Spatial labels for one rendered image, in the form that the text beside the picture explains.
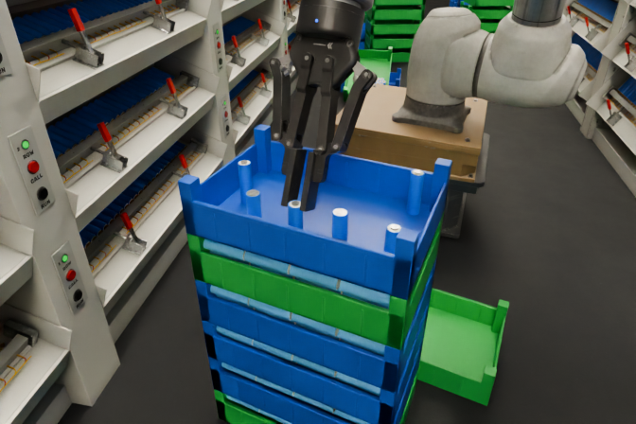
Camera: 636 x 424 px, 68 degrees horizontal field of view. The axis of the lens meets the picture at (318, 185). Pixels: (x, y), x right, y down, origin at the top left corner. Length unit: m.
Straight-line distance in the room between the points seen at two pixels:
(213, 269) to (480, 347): 0.61
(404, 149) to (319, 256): 0.68
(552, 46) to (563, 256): 0.55
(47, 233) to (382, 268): 0.50
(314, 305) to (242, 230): 0.13
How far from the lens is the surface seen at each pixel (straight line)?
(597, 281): 1.33
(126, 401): 1.00
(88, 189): 0.90
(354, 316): 0.58
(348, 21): 0.54
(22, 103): 0.74
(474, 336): 1.08
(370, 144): 1.20
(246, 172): 0.66
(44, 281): 0.82
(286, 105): 0.58
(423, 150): 1.17
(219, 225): 0.60
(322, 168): 0.54
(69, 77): 0.84
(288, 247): 0.56
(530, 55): 1.13
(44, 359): 0.90
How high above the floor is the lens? 0.77
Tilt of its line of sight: 30 degrees down
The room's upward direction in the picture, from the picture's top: straight up
